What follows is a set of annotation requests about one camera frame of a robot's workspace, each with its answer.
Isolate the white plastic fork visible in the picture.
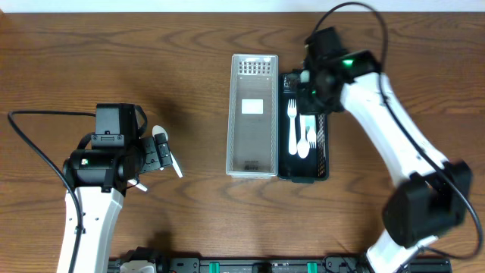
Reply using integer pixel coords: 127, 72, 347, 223
307, 127, 317, 149
287, 99, 297, 155
300, 70, 316, 131

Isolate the white plastic spoon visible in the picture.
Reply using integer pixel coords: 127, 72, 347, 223
152, 125, 183, 178
297, 115, 310, 158
127, 178, 148, 192

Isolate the black plastic basket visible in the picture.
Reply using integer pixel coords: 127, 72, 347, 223
277, 69, 330, 184

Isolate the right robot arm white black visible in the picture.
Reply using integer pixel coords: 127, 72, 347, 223
296, 50, 483, 272

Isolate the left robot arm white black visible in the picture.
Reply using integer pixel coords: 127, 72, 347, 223
57, 125, 176, 272

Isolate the clear plastic basket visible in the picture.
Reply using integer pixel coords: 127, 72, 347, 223
226, 54, 278, 179

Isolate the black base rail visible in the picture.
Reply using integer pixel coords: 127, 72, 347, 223
108, 246, 452, 273

